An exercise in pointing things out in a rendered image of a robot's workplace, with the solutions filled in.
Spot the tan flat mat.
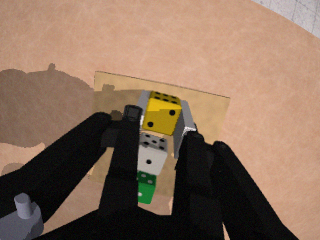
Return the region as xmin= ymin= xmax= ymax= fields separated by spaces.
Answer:
xmin=89 ymin=71 xmax=231 ymax=197

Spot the yellow die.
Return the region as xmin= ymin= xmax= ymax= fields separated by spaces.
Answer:
xmin=142 ymin=91 xmax=182 ymax=136

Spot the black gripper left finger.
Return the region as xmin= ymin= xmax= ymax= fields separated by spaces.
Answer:
xmin=0 ymin=90 xmax=150 ymax=240

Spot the grey die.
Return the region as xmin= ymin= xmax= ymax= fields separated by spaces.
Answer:
xmin=137 ymin=132 xmax=168 ymax=176

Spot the green die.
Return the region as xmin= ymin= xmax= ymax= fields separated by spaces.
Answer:
xmin=137 ymin=170 xmax=157 ymax=204

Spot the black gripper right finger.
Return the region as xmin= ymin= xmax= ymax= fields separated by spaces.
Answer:
xmin=171 ymin=100 xmax=299 ymax=240

